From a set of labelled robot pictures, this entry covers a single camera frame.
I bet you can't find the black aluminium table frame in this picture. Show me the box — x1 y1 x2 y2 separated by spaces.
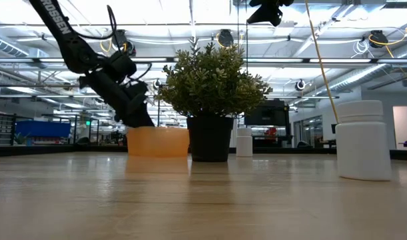
0 143 407 161

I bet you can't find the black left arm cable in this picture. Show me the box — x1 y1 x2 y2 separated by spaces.
71 4 119 41

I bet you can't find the white pill bottle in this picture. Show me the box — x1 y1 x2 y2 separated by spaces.
235 127 254 158
334 99 393 182

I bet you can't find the black monitor screen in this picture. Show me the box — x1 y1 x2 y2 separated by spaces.
244 99 290 127

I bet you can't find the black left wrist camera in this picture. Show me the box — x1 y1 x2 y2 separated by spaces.
103 51 138 83

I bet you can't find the long ceiling light strip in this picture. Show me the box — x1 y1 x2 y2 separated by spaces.
242 57 407 64

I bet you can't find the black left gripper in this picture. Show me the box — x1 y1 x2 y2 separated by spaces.
77 69 155 129

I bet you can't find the green potted plant, black pot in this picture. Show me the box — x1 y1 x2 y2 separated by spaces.
155 37 273 163

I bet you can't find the long yellow cable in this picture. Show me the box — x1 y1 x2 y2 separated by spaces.
304 0 340 125

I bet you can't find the parts drawer shelf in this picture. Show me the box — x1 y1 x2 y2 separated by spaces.
0 112 16 146

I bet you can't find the silver ceiling duct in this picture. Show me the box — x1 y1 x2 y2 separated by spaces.
0 33 49 60

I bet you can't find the orange plastic basket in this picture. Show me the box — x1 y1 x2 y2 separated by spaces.
126 125 191 158

